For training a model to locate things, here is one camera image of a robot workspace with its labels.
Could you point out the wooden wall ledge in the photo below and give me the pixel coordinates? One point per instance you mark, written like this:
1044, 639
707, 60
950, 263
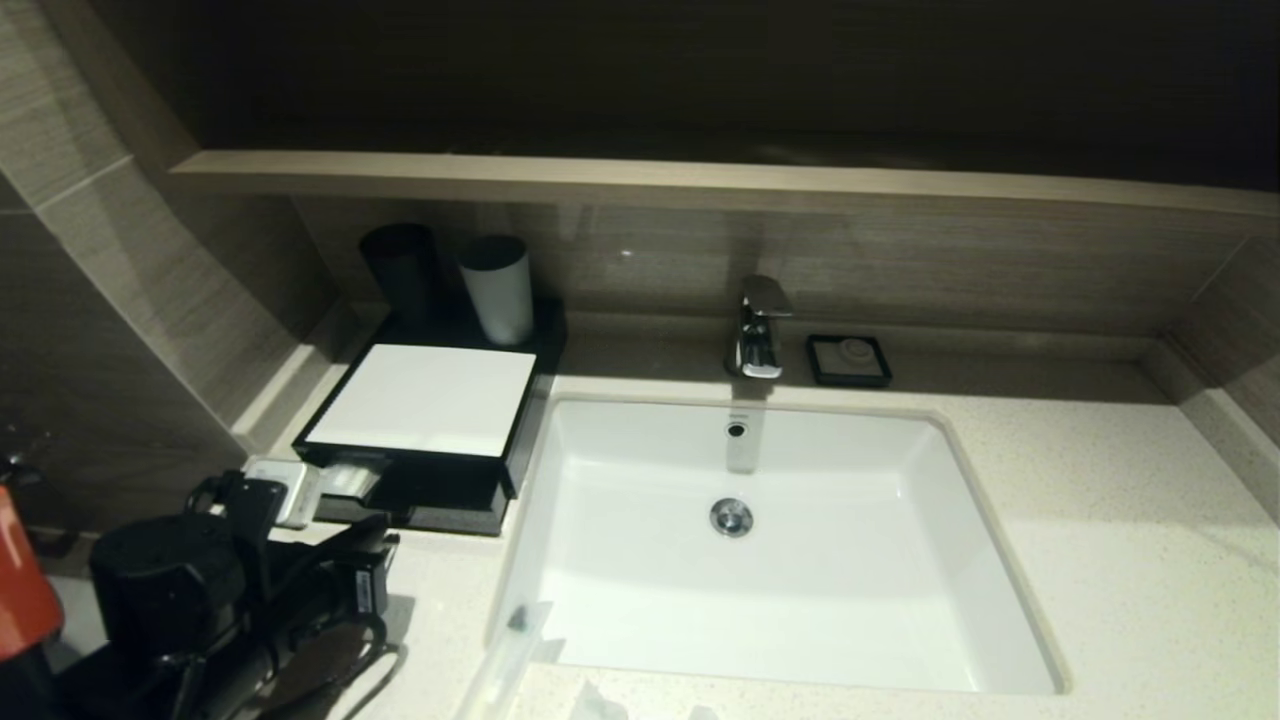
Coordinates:
700, 185

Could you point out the round white soap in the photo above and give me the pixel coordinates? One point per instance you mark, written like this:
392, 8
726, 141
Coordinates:
853, 349

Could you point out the white packet in drawer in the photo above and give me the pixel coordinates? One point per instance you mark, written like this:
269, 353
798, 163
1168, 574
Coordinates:
352, 480

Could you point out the grey plastic cup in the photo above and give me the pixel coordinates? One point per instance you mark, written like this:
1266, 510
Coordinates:
497, 295

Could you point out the black and orange left arm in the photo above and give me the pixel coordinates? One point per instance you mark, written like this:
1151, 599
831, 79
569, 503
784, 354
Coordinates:
160, 590

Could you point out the black square soap dish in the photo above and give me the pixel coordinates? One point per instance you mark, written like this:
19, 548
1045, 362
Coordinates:
820, 370

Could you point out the white ceramic sink basin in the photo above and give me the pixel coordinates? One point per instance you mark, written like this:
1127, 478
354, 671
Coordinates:
800, 600

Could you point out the chrome sink drain plug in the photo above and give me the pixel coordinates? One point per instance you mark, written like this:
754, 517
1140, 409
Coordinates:
731, 516

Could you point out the black box with white top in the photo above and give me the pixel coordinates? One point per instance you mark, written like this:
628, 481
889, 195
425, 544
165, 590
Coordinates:
430, 400

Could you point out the chrome faucet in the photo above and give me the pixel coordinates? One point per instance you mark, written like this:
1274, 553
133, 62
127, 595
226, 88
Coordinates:
758, 330

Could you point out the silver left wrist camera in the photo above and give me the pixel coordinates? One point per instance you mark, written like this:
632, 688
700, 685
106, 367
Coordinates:
290, 490

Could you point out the black cup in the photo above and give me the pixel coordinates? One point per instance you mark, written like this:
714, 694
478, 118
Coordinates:
402, 265

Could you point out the glossy black box drawer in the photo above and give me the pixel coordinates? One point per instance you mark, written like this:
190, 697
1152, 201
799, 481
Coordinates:
450, 515

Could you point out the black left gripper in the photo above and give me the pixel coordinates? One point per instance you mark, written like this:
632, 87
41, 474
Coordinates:
368, 588

